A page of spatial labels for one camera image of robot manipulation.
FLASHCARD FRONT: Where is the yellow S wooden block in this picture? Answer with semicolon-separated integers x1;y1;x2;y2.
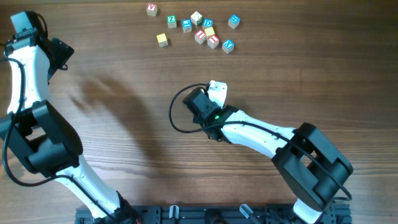
156;33;168;47

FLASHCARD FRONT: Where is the plain animal wooden block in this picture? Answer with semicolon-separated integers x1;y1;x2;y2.
190;11;203;26

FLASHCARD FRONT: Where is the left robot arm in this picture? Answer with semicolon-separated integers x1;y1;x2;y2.
1;11;142;223

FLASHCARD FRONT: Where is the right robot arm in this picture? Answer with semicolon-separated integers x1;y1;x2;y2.
183;87;353;223

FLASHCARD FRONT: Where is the blue X wooden block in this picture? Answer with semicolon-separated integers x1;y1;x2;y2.
222;39;235;54

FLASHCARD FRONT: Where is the red I block lower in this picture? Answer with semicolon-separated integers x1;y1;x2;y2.
207;35;220;49

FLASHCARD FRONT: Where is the red I wooden block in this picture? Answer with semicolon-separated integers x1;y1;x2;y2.
194;30;206;44

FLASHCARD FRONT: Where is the yellow C wooden block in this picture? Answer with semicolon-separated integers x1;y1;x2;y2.
204;27;215;38

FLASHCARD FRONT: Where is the blue D wooden block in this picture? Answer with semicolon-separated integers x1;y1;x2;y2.
202;18;213;30

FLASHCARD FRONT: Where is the blue L wooden block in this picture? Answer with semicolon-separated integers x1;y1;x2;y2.
182;19;192;33

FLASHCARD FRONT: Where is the blue H wooden block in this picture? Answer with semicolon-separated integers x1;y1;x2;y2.
228;14;241;29

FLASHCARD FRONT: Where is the green Z wooden block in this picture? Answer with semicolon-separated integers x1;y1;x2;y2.
167;15;177;29

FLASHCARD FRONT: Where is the red letter wooden block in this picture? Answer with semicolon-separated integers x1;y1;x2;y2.
146;2;158;17

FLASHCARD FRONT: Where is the right black cable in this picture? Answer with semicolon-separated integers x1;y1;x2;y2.
169;82;353;206

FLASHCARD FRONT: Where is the black cable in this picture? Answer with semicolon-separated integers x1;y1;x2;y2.
0;57;116;224
169;82;353;206

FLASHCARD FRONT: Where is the left black cable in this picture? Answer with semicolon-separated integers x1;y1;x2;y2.
0;57;116;224

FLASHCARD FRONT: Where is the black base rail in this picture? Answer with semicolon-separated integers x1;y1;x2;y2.
75;204;353;224

